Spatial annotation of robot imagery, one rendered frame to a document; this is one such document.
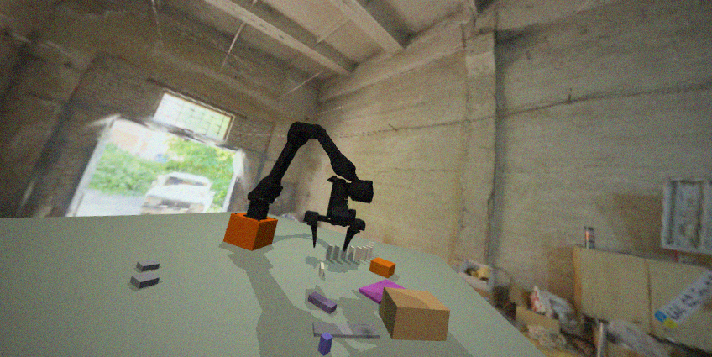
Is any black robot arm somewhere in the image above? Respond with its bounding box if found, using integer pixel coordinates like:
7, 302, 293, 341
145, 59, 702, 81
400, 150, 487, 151
244, 121, 374, 227

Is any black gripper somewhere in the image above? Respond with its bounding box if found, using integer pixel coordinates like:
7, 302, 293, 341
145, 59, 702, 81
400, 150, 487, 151
304, 197, 366, 252

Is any blue rectangular block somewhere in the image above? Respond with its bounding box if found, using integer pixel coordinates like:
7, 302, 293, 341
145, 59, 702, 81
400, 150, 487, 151
318, 332, 333, 356

